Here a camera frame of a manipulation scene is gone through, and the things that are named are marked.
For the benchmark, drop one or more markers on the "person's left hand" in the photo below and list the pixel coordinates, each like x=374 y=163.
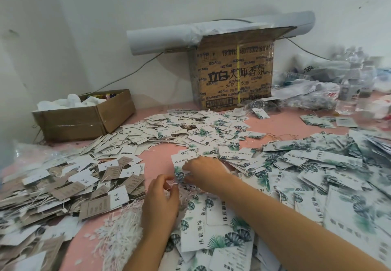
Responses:
x=160 y=206

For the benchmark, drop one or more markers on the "person's right hand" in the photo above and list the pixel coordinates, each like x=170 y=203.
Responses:
x=208 y=171

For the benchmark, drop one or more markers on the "heap of small tags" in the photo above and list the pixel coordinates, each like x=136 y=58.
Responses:
x=171 y=127

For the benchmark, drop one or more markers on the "pile of brown white tags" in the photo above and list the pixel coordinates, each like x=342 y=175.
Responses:
x=52 y=200

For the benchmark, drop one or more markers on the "pile of green leaf tags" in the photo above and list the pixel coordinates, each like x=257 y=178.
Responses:
x=317 y=188

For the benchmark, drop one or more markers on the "person's right forearm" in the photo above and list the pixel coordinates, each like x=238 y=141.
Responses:
x=302 y=231

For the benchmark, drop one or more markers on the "large printed cardboard box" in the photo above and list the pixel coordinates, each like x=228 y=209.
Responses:
x=232 y=72

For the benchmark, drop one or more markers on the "small open cardboard box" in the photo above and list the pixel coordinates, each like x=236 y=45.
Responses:
x=82 y=116

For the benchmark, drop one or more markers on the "white crumpled material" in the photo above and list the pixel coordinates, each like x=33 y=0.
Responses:
x=70 y=102

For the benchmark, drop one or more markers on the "clear plastic bag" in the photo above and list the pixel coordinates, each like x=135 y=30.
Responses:
x=30 y=155

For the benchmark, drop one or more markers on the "white roll in plastic wrap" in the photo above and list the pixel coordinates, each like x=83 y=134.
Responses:
x=166 y=36

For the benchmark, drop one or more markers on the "heap of clear plastic bags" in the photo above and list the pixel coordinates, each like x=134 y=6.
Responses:
x=330 y=88

